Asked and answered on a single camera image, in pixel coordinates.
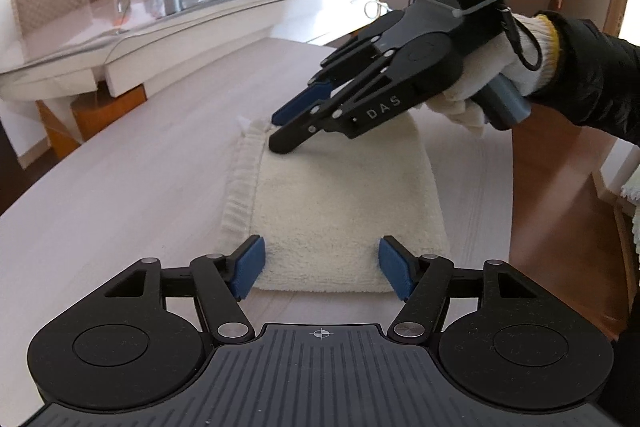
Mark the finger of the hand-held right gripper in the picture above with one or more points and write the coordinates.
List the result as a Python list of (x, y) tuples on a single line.
[(287, 142), (300, 104)]

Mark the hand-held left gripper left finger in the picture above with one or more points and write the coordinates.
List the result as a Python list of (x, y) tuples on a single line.
[(248, 267)]

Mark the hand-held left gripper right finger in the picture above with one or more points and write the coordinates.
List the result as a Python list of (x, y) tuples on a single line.
[(395, 267)]

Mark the cream terry towel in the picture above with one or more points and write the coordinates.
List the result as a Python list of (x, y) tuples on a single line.
[(340, 217)]

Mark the person's right forearm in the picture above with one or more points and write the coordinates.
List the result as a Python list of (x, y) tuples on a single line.
[(590, 77)]

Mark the person's right hand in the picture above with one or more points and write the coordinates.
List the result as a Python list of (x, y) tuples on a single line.
[(492, 62)]

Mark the white glass-topped dining table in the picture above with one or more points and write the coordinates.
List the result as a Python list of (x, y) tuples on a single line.
[(150, 22)]

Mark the white lace cloth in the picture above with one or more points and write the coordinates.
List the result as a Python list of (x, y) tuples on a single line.
[(632, 207)]

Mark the beige woven chair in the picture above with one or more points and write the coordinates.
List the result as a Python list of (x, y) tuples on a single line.
[(50, 2)]

